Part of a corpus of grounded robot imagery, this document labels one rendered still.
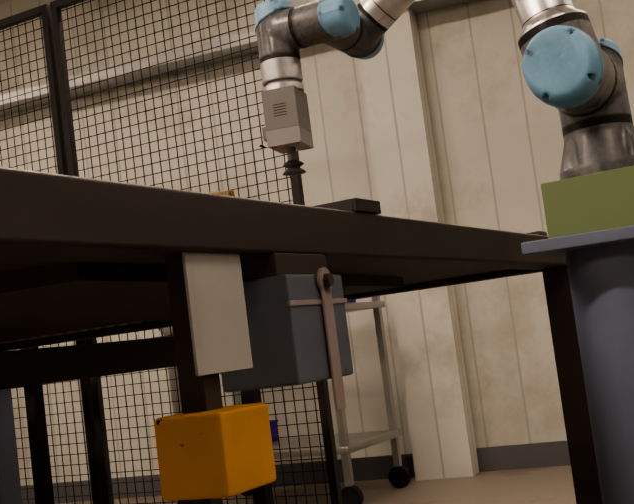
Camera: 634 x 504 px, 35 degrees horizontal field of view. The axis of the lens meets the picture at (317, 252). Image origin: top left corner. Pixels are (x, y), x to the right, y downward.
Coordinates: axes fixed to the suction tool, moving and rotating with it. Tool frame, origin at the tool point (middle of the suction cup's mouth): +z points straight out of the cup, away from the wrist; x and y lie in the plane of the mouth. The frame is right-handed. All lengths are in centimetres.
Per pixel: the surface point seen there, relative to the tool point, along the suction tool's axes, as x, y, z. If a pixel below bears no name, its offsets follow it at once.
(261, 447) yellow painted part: 16, 81, 41
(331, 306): 20, 63, 27
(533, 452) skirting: 6, -351, 99
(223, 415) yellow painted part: 15, 86, 37
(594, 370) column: 47, 5, 41
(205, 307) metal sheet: 13, 83, 26
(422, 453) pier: -49, -343, 93
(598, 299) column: 50, 7, 30
